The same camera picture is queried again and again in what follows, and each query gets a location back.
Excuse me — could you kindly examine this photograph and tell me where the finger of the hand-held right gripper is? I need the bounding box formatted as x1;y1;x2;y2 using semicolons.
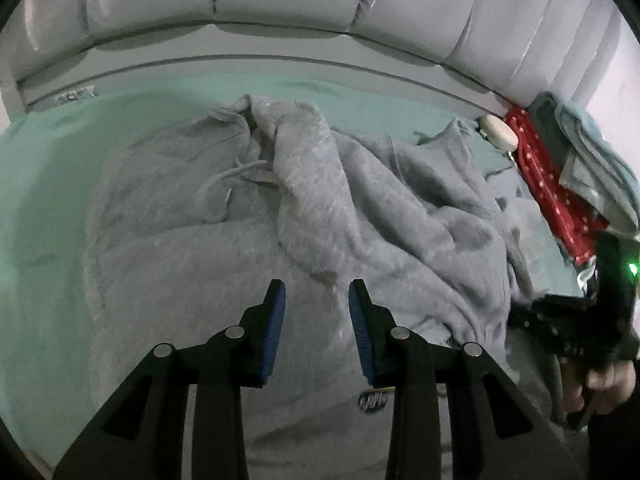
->
510;296;598;358

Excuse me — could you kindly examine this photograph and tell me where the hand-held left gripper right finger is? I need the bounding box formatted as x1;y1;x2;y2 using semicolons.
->
348;278;583;480

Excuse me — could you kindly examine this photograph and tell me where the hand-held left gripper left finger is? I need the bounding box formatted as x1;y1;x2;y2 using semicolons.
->
52;279;287;480

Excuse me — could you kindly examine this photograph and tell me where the grey printed hoodie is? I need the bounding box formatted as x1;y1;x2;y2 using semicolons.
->
82;92;576;480

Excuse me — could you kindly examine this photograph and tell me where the person's right forearm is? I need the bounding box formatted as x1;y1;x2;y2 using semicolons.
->
587;400;640;480

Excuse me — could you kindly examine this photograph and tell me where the person's right hand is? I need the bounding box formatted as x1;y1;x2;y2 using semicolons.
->
560;357;638;416

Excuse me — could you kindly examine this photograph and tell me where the red dotted garment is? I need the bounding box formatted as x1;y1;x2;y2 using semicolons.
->
502;106;608;268

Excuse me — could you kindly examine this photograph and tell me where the teal fleece blanket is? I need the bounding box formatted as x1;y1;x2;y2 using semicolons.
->
527;91;640;238

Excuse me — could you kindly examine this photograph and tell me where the round white container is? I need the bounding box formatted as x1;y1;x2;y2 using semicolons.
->
475;115;519;153

